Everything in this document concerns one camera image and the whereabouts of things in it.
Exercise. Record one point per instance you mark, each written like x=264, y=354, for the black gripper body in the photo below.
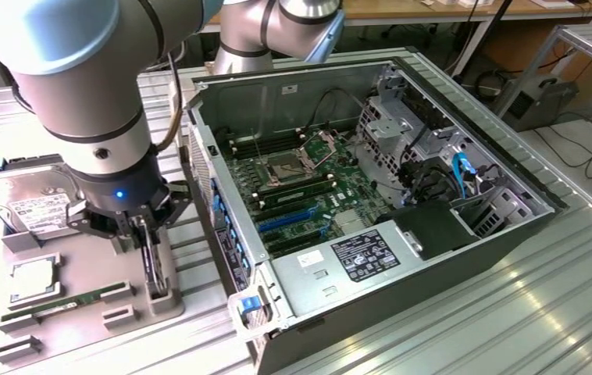
x=118, y=193

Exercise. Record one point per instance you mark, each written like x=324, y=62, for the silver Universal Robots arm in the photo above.
x=77, y=78

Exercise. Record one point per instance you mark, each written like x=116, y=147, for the silver hard disk drive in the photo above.
x=20, y=195

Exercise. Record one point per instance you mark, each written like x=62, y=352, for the grey parts rack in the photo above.
x=81, y=281

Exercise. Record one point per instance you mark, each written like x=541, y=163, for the silver CPU chip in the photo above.
x=34, y=279

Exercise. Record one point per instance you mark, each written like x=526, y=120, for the blue expansion slot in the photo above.
x=284, y=219

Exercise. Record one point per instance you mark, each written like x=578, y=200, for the thin metal locking lever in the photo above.
x=258, y=146

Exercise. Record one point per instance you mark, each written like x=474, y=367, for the installed green RAM stick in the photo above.
x=293, y=192

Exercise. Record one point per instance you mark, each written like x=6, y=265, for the CPU socket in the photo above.
x=285, y=168

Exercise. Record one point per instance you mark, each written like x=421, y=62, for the black RAM slots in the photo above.
x=264, y=143

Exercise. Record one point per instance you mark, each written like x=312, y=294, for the blue case latch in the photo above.
x=249, y=304

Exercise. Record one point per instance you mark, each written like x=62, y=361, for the metal socket cover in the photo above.
x=320, y=144

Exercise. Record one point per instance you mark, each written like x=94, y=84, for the grey power supply unit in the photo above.
x=321, y=273

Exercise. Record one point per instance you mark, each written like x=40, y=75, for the green motherboard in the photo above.
x=348, y=195

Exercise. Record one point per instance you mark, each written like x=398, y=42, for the metal disk bay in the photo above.
x=386, y=125

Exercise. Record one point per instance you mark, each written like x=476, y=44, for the black plastic shroud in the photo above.
x=433, y=230

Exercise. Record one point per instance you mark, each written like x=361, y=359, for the open black PC case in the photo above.
x=493, y=218

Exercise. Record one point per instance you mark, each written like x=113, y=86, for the grey box device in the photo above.
x=537, y=103

